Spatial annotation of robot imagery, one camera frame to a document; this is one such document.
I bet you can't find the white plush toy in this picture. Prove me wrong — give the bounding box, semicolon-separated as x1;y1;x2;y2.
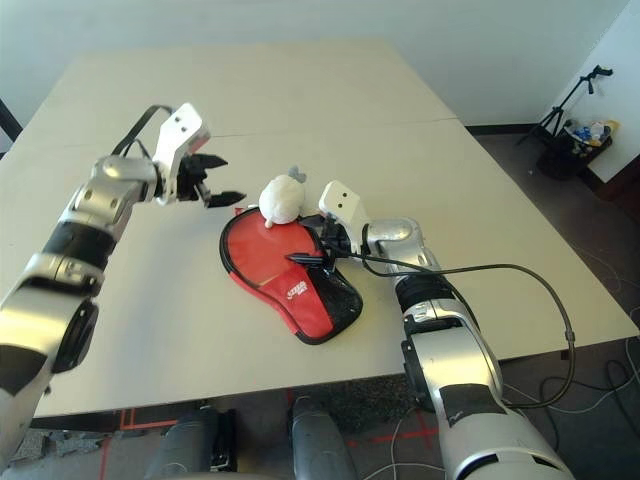
258;166;309;230

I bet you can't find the black camera tripod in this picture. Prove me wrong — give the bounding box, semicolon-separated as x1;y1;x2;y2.
515;64;615;146

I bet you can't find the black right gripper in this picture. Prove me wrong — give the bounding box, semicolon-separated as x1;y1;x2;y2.
284;213;352;274

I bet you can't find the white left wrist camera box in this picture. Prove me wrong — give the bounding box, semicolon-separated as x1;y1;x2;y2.
152;102;212;207

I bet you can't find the grey right robot leg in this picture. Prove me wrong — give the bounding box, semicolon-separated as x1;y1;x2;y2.
291;395;356;480

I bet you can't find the grey robot leg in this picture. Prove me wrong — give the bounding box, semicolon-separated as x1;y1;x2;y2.
147;407;224;480
291;395;356;480

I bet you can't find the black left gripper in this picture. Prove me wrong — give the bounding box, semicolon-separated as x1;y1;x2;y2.
175;153;247;209

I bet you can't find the crumpled plastic trash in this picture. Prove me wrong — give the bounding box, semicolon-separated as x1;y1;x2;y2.
563;117;621;149

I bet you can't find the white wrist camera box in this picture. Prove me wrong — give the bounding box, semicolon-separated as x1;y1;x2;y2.
152;102;212;207
318;180;372;254

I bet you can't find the grey left robot leg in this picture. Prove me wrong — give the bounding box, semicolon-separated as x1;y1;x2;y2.
147;407;224;480

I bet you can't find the black red paddle case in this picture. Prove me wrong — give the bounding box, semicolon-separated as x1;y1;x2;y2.
218;202;364;346

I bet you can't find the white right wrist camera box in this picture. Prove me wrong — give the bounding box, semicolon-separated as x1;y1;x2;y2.
318;180;372;254

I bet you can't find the black trash bin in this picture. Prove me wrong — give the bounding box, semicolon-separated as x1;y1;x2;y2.
537;119;615;181

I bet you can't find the side table with black frame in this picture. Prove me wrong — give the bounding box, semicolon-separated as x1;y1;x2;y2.
0;97;24;156

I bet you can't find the grey puzzle foam mat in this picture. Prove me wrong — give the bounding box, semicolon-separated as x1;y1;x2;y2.
14;429;111;469

